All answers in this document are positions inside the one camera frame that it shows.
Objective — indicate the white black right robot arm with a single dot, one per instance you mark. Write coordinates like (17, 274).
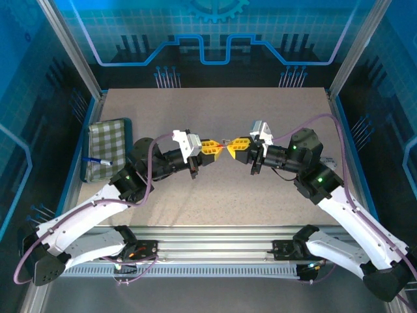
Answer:
(358, 221)

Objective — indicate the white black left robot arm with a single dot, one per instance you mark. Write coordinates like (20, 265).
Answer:
(75, 218)

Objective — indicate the white printed packet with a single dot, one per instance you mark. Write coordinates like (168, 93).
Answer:
(329, 162)

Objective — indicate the green checked cloth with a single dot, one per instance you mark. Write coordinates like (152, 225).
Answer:
(107, 146)

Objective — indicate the blue white pen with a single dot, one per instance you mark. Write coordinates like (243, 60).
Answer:
(97, 161)

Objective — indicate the small controller board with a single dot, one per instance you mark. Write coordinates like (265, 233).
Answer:
(123, 265)
(307, 272)

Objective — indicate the grey metal panel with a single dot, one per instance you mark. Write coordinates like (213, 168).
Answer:
(211, 296)

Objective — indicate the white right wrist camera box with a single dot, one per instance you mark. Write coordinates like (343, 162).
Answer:
(260, 130)

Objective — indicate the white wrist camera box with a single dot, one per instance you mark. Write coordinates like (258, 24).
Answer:
(187, 141)
(260, 130)

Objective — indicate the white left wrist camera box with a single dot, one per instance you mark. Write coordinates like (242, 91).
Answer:
(187, 141)

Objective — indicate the aluminium table side rail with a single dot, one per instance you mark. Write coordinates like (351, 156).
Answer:
(335, 107)
(97, 104)

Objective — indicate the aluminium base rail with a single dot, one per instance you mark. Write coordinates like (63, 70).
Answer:
(211, 238)

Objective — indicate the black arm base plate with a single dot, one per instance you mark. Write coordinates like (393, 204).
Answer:
(148, 249)
(283, 249)

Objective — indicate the aluminium frame post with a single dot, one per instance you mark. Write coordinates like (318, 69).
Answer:
(358, 45)
(70, 49)

